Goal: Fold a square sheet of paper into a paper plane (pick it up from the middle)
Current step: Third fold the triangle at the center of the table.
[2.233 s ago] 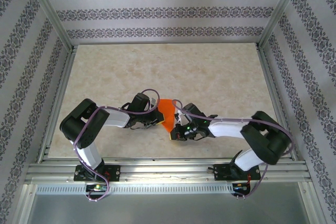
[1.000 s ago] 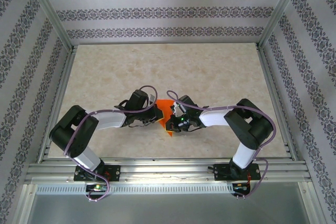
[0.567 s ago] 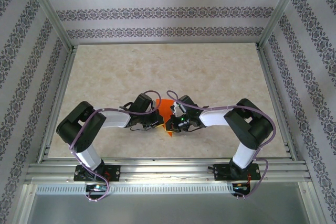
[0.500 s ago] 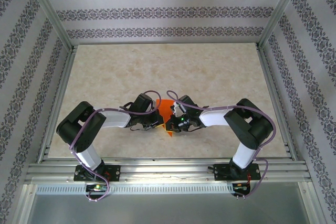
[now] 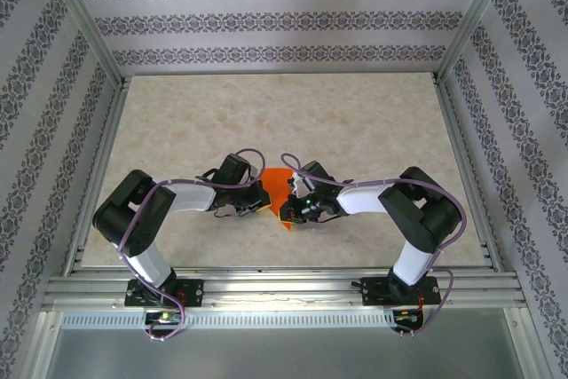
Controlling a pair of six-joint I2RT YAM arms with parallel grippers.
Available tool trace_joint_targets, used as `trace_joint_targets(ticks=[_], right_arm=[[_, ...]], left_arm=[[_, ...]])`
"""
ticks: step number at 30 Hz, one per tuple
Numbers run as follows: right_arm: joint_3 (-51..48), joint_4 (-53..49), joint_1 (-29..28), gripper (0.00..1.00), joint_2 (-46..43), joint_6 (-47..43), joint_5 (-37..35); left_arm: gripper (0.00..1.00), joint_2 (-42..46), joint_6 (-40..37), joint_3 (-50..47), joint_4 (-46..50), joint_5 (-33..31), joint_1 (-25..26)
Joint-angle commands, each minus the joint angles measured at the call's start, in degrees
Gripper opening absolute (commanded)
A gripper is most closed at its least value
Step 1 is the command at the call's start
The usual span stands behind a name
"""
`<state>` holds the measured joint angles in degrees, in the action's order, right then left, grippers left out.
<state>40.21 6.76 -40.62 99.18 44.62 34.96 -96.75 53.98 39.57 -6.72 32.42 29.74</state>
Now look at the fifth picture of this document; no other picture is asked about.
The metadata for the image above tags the grey metal panel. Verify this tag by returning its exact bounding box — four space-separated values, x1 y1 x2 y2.
35 328 529 379

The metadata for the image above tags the small controller board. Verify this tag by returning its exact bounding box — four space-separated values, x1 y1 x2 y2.
145 311 182 326
393 312 423 328

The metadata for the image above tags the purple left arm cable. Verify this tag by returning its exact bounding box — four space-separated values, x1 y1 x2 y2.
118 147 267 343

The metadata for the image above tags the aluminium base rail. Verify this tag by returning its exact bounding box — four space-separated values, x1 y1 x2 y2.
43 265 529 312

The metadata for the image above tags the perforated metal cable duct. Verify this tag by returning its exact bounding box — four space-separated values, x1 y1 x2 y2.
59 310 398 329

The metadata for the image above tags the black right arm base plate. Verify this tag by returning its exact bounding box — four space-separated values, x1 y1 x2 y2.
361 275 440 308

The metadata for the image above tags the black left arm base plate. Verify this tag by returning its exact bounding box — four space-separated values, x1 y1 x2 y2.
124 278 204 308

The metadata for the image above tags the aluminium side rail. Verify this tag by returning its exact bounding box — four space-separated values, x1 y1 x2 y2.
430 76 507 272
63 78 132 277

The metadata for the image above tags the aluminium frame post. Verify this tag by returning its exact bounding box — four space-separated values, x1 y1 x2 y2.
37 0 130 90
436 0 520 83

